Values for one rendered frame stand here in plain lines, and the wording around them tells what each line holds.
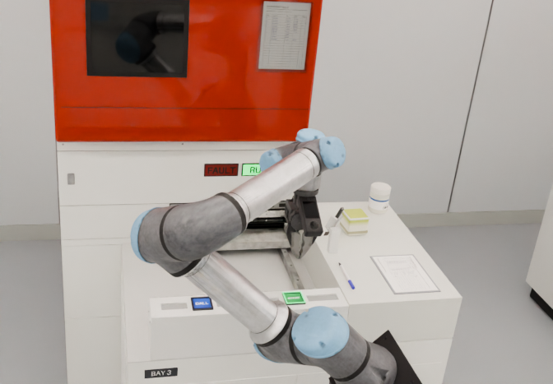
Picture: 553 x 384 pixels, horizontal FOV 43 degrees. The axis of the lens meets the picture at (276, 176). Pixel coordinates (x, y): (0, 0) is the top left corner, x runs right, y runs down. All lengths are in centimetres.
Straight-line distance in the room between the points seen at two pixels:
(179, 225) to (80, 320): 134
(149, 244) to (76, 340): 131
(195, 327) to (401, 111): 258
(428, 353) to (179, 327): 77
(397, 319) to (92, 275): 108
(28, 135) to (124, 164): 163
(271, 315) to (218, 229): 33
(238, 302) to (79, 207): 99
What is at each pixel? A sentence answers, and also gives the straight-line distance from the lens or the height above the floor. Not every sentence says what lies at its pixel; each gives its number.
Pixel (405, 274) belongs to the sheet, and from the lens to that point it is 219.
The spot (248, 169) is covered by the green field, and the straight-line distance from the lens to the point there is 242.
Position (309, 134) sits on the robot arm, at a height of 146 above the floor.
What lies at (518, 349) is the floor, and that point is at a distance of 373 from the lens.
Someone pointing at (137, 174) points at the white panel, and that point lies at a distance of 238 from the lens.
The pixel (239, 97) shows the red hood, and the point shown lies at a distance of 226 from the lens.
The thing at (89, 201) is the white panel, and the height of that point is 99.
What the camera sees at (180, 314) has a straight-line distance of 192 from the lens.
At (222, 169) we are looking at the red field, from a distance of 240.
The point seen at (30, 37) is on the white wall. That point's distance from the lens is 377.
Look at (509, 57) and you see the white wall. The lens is 444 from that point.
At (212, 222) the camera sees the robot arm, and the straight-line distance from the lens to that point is 137.
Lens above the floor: 209
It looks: 24 degrees down
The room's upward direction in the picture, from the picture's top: 6 degrees clockwise
